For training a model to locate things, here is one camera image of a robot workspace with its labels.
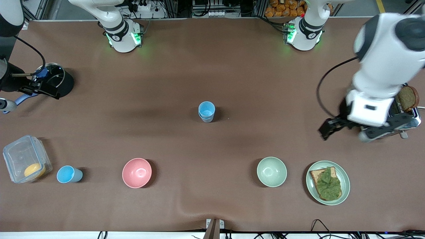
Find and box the glass lid blue knob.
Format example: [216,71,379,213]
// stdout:
[32,63,65,93]

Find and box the brown toast slice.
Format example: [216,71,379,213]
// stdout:
[309,167,342,201]

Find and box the green lettuce leaf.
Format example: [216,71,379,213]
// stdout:
[317,167,342,201]

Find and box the pale green plate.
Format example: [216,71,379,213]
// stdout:
[306,161,351,206]

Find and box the clear plastic food container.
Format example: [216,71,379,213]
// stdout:
[3,134,53,184]

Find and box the pale green bowl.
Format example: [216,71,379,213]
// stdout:
[257,156,288,188]

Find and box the beige chrome toaster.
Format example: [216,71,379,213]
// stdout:
[385,98,422,139]

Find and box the dark brown bread slice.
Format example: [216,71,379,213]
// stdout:
[397,85,420,113]

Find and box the orange round food piece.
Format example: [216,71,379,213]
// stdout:
[24,163,46,178]

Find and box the bag of orange snacks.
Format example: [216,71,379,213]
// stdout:
[264,0,306,18]

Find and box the white power strip with plugs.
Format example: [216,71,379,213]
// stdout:
[130,0,152,12]

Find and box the pink bowl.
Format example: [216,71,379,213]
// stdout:
[122,158,152,189]

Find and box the black saucepan blue handle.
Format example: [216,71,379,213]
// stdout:
[3,62,75,115]

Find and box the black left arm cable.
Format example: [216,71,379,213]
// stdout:
[316,56,360,119]

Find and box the black looped floor cable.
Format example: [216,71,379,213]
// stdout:
[310,219,333,239]

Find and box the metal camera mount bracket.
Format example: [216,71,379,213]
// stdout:
[203,218,225,239]

